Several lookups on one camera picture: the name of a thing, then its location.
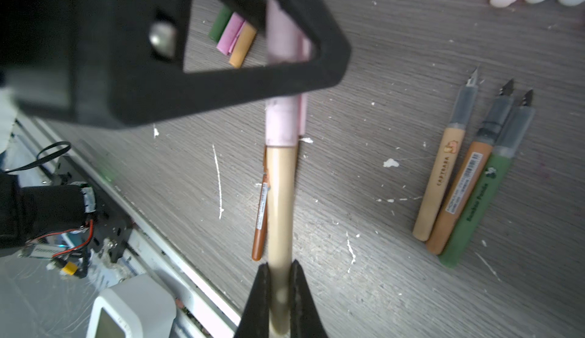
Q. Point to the pink pen cap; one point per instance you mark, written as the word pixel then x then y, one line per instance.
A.
pixel 230 34

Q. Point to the green marker pen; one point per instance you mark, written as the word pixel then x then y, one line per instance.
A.
pixel 490 180

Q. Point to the white tablet device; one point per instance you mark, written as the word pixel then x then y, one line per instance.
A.
pixel 137 307

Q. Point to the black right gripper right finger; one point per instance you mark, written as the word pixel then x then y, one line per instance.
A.
pixel 304 319

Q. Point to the brown marker pen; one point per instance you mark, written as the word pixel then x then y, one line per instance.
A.
pixel 260 231

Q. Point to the green pen cap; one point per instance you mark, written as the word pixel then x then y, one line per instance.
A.
pixel 220 23

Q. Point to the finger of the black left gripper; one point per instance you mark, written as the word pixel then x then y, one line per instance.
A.
pixel 120 63

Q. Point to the pink cap brown marker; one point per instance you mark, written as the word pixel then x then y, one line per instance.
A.
pixel 467 177

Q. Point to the tan pen cap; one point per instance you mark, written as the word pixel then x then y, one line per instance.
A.
pixel 243 45

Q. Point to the pink cap cream marker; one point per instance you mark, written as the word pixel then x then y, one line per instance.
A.
pixel 285 123

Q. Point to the tan marker pen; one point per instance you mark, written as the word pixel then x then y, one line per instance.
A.
pixel 444 163

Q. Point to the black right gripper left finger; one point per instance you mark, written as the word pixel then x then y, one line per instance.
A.
pixel 255 320

